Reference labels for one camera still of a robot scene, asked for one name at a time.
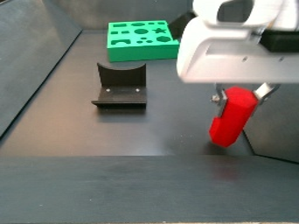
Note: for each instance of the green shape sorter board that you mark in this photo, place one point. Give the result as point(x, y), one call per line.
point(141, 40)

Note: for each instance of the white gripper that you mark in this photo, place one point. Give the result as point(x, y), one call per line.
point(221, 50)

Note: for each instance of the black camera box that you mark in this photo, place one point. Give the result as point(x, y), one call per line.
point(281, 41)

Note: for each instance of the red hexagonal prism peg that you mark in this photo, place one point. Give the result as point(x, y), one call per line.
point(227, 126)

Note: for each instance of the black curved bracket stand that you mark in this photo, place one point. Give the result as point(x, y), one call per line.
point(122, 87)

